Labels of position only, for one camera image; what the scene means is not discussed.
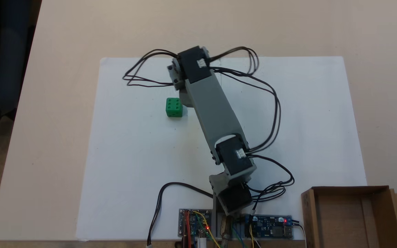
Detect red jumper wire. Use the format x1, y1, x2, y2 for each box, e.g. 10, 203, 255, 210
184, 212, 191, 247

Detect black power cable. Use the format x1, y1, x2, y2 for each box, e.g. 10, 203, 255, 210
147, 182, 217, 247

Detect green die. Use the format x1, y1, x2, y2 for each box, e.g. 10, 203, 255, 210
166, 97, 184, 118

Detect brown cardboard box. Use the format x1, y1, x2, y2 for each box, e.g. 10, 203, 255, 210
301, 185, 397, 248

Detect blue circuit board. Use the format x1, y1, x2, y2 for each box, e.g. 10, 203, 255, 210
243, 214, 293, 239

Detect yellow jumper wire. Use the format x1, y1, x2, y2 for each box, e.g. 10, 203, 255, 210
192, 211, 220, 248

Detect white paper sheet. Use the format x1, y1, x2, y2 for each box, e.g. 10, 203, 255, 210
75, 56, 368, 241

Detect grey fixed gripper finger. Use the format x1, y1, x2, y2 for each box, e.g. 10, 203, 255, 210
179, 86, 195, 108

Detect green circuit board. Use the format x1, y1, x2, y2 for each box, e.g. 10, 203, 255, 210
179, 208, 213, 239

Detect black motor wire loop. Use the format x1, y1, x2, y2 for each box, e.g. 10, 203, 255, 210
209, 46, 281, 154
123, 49, 180, 87
245, 154, 295, 204

